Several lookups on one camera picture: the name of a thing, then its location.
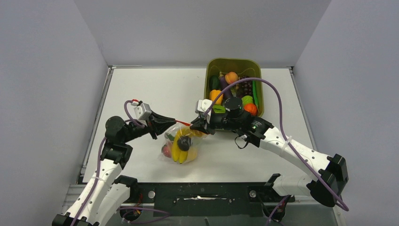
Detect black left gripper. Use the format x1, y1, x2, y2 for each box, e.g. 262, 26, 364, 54
121, 109, 175, 143

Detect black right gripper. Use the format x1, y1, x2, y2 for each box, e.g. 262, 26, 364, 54
192, 110, 240, 135

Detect green toy chili pepper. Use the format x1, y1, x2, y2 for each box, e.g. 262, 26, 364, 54
165, 133, 175, 142

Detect black toy fruit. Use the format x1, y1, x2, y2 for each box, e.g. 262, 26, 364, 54
177, 136, 192, 152

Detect clear zip bag orange zipper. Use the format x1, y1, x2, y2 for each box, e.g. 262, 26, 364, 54
160, 121, 207, 164

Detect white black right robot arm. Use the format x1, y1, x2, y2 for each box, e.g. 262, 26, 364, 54
191, 97, 349, 207

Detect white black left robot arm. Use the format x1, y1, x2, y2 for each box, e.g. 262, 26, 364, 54
52, 113, 176, 226

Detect orange toy bell pepper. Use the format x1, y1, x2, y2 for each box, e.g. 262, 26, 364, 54
209, 89, 223, 105

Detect purple toy eggplant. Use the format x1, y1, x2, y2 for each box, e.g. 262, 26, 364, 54
219, 76, 233, 99

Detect dark green toy avocado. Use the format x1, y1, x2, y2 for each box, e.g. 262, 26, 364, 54
208, 75, 220, 91

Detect olive green plastic bin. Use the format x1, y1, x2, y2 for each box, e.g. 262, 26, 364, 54
203, 57, 264, 132

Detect lime green toy fruit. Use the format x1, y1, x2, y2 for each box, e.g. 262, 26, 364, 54
241, 95, 254, 106

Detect orange pink toy peach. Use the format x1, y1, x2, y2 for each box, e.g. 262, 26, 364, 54
224, 72, 239, 85

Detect dark purple toy grapes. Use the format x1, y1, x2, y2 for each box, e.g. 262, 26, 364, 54
238, 80, 253, 97

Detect long green toy bean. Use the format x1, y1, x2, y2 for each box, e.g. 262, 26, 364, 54
252, 80, 259, 108

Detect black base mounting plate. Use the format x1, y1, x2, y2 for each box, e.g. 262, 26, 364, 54
125, 182, 283, 217

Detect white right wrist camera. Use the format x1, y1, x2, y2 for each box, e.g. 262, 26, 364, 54
195, 99, 212, 117

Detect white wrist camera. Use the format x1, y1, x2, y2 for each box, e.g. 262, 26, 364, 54
131, 100, 152, 121
195, 99, 212, 117

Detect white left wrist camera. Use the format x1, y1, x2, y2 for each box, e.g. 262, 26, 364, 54
131, 100, 152, 121

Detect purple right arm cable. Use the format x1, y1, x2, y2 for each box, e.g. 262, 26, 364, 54
202, 77, 350, 226

